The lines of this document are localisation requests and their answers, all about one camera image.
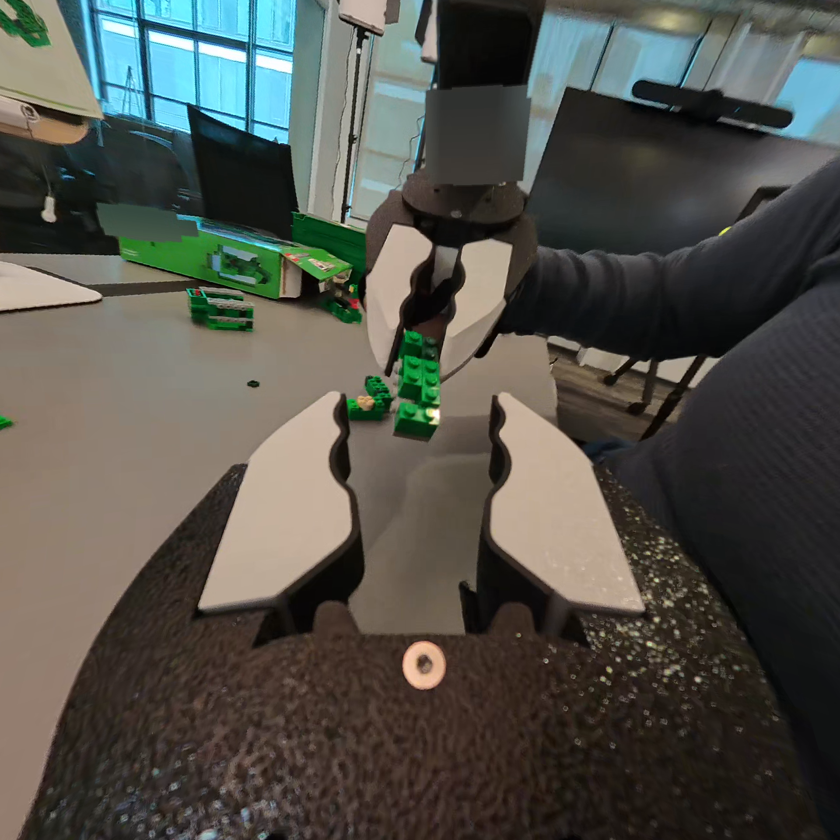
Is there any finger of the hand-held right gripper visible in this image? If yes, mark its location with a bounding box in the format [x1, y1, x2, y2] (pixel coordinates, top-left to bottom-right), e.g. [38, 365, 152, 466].
[364, 223, 435, 382]
[440, 239, 516, 385]

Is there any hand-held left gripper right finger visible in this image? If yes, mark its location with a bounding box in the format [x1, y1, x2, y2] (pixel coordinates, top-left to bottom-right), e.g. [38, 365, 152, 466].
[477, 392, 646, 634]

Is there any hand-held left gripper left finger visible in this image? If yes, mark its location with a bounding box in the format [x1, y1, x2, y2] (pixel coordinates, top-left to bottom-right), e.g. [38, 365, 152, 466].
[197, 392, 366, 631]

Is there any green zigzag brick assembly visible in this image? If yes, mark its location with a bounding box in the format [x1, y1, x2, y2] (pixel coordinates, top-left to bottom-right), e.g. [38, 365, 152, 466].
[392, 330, 447, 442]

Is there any green brick with tan stud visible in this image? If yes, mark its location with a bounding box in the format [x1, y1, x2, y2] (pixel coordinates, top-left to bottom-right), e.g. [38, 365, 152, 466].
[346, 375, 395, 421]

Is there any green and grey brick assembly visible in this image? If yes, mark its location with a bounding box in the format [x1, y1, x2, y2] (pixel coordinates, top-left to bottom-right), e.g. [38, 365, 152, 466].
[186, 287, 256, 333]

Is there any grey desk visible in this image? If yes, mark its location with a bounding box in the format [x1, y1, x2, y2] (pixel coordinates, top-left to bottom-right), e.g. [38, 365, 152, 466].
[0, 252, 560, 840]

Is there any green and black brick figure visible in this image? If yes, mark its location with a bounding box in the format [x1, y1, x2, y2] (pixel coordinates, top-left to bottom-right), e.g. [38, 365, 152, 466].
[320, 271, 364, 324]

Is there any green plastic bin stack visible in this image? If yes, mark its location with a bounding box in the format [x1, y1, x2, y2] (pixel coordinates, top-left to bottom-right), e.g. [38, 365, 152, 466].
[290, 211, 368, 263]

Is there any black tripod stand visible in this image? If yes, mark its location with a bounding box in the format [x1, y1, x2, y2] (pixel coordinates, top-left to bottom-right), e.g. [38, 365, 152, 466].
[338, 0, 388, 224]

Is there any green brick set box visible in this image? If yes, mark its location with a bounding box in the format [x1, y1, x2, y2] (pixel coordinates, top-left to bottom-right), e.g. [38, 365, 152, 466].
[118, 217, 355, 301]

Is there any black rolling stand base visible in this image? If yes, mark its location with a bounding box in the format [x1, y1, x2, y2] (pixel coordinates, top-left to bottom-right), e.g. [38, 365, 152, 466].
[604, 354, 710, 441]

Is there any black mesh office chair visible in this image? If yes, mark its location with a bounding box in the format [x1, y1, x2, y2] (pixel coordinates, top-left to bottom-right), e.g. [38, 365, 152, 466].
[187, 104, 301, 242]

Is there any person's torso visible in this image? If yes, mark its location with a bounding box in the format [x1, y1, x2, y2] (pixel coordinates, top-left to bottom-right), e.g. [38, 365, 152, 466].
[591, 289, 840, 837]

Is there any black video bar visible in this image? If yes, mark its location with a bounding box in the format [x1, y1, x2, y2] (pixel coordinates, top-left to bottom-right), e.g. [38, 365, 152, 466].
[631, 79, 795, 130]

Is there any large paned window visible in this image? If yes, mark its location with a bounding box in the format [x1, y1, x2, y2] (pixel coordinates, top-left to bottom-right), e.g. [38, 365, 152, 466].
[91, 0, 298, 142]

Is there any white booklet stand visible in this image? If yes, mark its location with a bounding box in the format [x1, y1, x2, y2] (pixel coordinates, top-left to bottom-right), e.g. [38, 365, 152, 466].
[0, 92, 104, 313]

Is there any instruction booklet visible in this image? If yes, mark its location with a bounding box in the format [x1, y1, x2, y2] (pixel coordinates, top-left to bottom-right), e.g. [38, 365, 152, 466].
[0, 0, 105, 120]

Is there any large dark wall screen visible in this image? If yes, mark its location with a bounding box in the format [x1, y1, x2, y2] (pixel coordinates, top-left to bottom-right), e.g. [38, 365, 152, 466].
[527, 87, 840, 258]

